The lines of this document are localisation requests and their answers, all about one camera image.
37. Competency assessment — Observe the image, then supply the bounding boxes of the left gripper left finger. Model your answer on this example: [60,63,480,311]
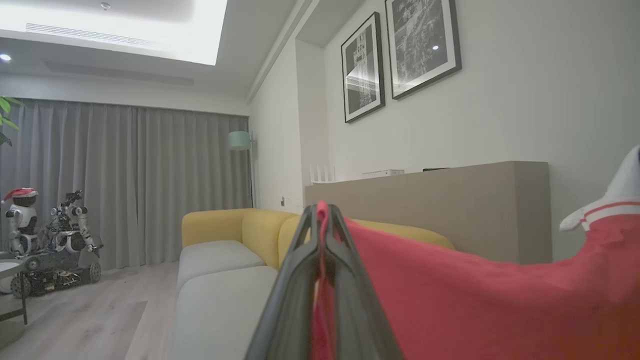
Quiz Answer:
[245,204,321,360]

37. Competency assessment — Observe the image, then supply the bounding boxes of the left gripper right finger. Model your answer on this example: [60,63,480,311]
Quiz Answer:
[324,204,404,360]

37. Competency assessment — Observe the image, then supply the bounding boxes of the red garment with white stripes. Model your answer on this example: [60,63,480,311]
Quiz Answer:
[310,145,640,360]

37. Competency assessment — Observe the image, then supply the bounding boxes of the grey sofa seat cushion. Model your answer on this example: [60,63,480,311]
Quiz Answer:
[170,265,281,360]
[176,240,267,293]

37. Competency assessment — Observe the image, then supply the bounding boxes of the narrow yellow sofa backrest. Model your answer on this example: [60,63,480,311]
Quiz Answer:
[242,210,301,271]

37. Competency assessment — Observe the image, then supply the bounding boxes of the yellow sofa end backrest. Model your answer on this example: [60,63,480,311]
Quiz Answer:
[181,208,251,249]

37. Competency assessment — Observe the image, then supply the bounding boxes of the white router with antennas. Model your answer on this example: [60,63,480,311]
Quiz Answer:
[309,165,337,185]

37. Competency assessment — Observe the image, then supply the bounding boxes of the wooden beige cabinet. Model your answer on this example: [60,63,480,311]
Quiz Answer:
[304,161,553,266]

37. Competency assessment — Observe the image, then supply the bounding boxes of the grey curtain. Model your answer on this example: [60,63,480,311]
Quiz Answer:
[0,97,253,271]

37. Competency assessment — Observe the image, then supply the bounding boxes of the white and black humanoid robot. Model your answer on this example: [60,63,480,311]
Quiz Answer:
[46,189,104,255]

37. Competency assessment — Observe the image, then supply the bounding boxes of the small black framed picture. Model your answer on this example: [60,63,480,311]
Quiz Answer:
[341,11,386,124]

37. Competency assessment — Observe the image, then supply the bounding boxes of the white robot with santa hat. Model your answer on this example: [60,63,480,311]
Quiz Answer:
[1,187,42,257]

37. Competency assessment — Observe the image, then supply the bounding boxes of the coffee table with dark legs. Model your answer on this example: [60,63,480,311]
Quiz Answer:
[0,251,30,326]

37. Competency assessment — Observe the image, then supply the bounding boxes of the large black framed picture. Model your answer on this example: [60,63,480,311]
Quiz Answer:
[384,0,463,101]

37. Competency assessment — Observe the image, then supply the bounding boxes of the ceiling air vent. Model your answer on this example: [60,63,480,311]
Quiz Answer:
[24,22,168,52]

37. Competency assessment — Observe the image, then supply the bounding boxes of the green plant leaves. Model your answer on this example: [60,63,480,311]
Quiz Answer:
[0,96,25,147]

